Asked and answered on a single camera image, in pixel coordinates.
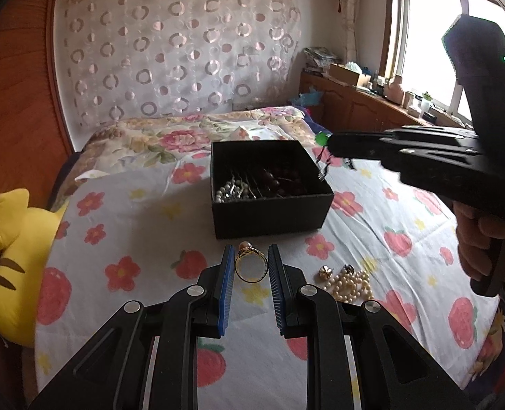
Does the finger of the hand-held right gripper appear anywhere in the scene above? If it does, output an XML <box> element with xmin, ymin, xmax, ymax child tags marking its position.
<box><xmin>330</xmin><ymin>144</ymin><xmax>484</xmax><ymax>180</ymax></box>
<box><xmin>329</xmin><ymin>125</ymin><xmax>480</xmax><ymax>147</ymax></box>

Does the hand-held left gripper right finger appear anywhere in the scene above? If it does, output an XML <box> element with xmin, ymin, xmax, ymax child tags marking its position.
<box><xmin>268</xmin><ymin>244</ymin><xmax>476</xmax><ymax>410</ymax></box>

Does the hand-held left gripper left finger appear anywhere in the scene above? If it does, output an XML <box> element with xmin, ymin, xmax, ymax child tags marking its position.
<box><xmin>28</xmin><ymin>245</ymin><xmax>237</xmax><ymax>410</ymax></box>

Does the green pendant with black cord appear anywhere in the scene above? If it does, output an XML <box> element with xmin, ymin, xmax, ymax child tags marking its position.
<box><xmin>313</xmin><ymin>132</ymin><xmax>355</xmax><ymax>180</ymax></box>

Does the gold pearl ring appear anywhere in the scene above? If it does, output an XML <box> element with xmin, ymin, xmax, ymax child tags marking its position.
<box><xmin>234</xmin><ymin>241</ymin><xmax>268</xmax><ymax>283</ymax></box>

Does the white pearl necklace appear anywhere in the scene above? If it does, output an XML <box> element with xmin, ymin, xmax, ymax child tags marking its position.
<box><xmin>329</xmin><ymin>270</ymin><xmax>375</xmax><ymax>302</ymax></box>

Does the black square box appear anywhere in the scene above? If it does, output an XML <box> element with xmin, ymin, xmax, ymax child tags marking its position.
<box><xmin>210</xmin><ymin>140</ymin><xmax>335</xmax><ymax>240</ymax></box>

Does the dark red bead bracelet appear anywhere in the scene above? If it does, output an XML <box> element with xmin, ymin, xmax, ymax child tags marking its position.
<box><xmin>256</xmin><ymin>168</ymin><xmax>309</xmax><ymax>198</ymax></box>

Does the pearl hair comb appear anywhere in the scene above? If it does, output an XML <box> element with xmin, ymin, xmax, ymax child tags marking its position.
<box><xmin>214</xmin><ymin>171</ymin><xmax>262</xmax><ymax>203</ymax></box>

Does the person's right hand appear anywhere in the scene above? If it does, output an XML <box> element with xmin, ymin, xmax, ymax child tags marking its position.
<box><xmin>454</xmin><ymin>200</ymin><xmax>505</xmax><ymax>285</ymax></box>

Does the long wooden cabinet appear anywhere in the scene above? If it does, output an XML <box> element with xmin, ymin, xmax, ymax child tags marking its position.
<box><xmin>298</xmin><ymin>70</ymin><xmax>479</xmax><ymax>137</ymax></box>

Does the dark blue blanket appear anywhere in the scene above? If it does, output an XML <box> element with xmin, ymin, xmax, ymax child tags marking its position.
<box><xmin>304</xmin><ymin>111</ymin><xmax>334</xmax><ymax>135</ymax></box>

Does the pink jar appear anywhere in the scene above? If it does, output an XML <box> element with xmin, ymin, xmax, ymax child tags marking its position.
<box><xmin>384</xmin><ymin>74</ymin><xmax>404</xmax><ymax>103</ymax></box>

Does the cardboard box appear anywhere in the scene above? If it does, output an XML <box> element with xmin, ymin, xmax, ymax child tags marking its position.
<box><xmin>329</xmin><ymin>63</ymin><xmax>370</xmax><ymax>87</ymax></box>

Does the blue plastic bag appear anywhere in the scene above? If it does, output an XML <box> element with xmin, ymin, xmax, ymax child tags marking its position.
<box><xmin>291</xmin><ymin>87</ymin><xmax>323</xmax><ymax>107</ymax></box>

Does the pile of papers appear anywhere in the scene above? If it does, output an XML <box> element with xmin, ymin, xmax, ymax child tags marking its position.
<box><xmin>303</xmin><ymin>47</ymin><xmax>340</xmax><ymax>73</ymax></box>

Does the strawberry flower print bedsheet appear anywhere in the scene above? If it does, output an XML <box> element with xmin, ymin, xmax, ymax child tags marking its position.
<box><xmin>34</xmin><ymin>137</ymin><xmax>505</xmax><ymax>410</ymax></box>

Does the beige window curtain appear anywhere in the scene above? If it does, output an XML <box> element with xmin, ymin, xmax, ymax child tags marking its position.
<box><xmin>329</xmin><ymin>0</ymin><xmax>360</xmax><ymax>63</ymax></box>

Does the floral quilt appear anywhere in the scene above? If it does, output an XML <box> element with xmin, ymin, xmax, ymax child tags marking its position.
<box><xmin>50</xmin><ymin>105</ymin><xmax>321</xmax><ymax>212</ymax></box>

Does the yellow plush toy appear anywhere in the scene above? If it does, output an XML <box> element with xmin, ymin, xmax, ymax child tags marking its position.
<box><xmin>0</xmin><ymin>188</ymin><xmax>69</xmax><ymax>349</ymax></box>

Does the circle pattern sheer curtain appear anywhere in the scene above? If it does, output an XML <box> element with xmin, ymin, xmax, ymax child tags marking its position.
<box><xmin>54</xmin><ymin>0</ymin><xmax>304</xmax><ymax>129</ymax></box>

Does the brown wooden wardrobe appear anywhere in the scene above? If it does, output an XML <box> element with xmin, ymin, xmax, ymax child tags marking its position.
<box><xmin>0</xmin><ymin>0</ymin><xmax>84</xmax><ymax>231</ymax></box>

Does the wooden frame window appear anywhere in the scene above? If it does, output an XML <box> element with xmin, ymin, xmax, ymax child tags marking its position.
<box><xmin>380</xmin><ymin>0</ymin><xmax>505</xmax><ymax>124</ymax></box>

